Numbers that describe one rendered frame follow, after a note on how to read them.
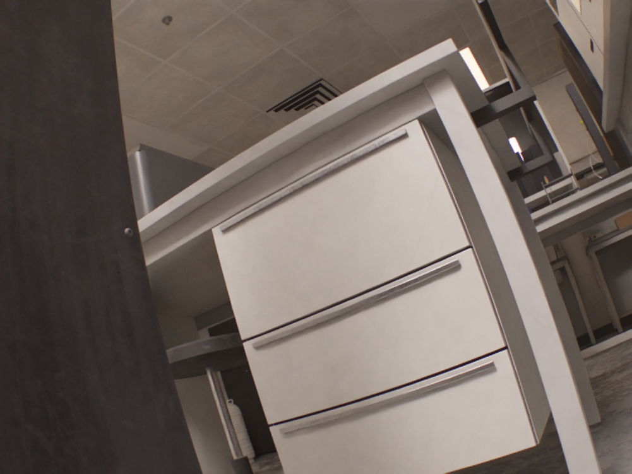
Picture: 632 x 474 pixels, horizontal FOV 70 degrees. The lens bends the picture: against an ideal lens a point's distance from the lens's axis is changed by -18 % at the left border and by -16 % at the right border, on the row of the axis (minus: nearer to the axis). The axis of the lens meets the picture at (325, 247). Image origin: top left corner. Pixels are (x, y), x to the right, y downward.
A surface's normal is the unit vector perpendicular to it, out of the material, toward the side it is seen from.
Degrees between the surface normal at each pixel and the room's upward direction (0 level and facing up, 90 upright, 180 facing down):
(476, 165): 90
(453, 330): 90
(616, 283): 90
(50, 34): 90
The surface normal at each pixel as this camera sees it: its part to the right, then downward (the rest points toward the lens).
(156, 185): 0.83, -0.39
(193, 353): -0.01, -0.29
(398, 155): -0.47, -0.11
